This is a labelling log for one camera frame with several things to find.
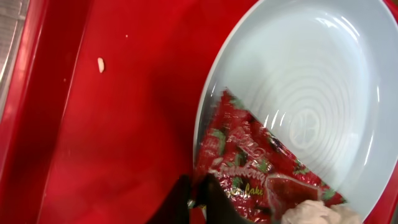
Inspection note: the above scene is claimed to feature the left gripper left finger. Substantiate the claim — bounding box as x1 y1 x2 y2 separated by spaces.
146 175 191 224

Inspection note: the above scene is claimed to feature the white napkin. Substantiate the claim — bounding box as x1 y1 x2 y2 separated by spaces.
280 200 362 224

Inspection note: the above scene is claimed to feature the red serving tray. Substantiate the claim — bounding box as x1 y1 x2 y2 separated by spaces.
0 0 398 224

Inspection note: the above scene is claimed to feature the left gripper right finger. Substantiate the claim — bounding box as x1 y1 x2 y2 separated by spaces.
196 174 249 224

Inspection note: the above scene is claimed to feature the white rice grain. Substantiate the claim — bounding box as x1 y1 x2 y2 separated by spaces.
97 57 105 73

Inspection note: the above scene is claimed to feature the light blue plate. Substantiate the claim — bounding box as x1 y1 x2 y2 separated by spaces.
193 0 397 223

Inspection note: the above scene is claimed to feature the red strawberry cake wrapper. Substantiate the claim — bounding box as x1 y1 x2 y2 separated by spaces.
194 90 345 223

